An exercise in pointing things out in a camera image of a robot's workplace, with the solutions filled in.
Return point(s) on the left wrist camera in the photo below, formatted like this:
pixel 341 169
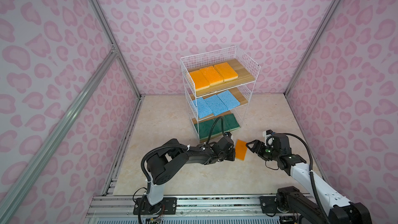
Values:
pixel 229 134

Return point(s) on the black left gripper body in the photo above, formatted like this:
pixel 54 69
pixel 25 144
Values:
pixel 229 155

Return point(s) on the blue sponge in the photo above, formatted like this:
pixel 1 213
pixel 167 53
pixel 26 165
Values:
pixel 202 108
pixel 216 105
pixel 229 100

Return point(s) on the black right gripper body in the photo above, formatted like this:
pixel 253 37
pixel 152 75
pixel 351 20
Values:
pixel 275 154

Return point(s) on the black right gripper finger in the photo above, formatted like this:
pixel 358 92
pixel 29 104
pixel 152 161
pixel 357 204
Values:
pixel 255 144
pixel 258 150

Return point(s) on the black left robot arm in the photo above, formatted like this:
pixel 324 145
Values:
pixel 161 164

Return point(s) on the orange sponge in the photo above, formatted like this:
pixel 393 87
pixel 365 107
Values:
pixel 199 80
pixel 226 71
pixel 240 150
pixel 212 75

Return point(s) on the white wire wooden shelf rack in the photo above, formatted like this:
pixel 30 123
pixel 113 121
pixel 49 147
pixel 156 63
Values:
pixel 242 88

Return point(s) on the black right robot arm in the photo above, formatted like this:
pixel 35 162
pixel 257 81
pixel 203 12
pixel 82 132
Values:
pixel 329 206

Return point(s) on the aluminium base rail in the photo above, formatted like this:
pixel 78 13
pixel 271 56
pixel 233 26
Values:
pixel 215 209

